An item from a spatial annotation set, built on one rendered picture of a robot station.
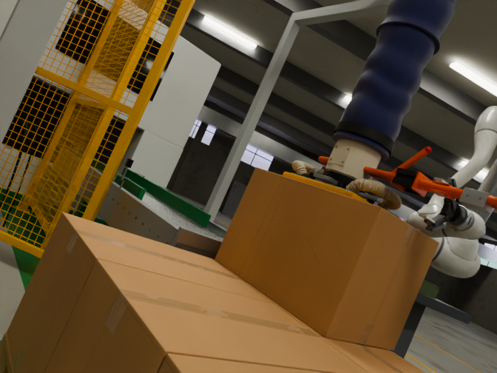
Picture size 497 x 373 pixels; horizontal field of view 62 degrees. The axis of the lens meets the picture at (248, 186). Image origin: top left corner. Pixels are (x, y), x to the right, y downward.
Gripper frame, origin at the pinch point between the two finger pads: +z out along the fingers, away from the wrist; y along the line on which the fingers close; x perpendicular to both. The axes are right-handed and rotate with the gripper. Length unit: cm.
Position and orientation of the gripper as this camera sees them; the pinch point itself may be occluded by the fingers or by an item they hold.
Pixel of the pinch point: (431, 197)
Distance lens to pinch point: 154.2
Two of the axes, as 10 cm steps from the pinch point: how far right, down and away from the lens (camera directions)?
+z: -7.2, -3.4, -6.1
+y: -4.0, 9.1, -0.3
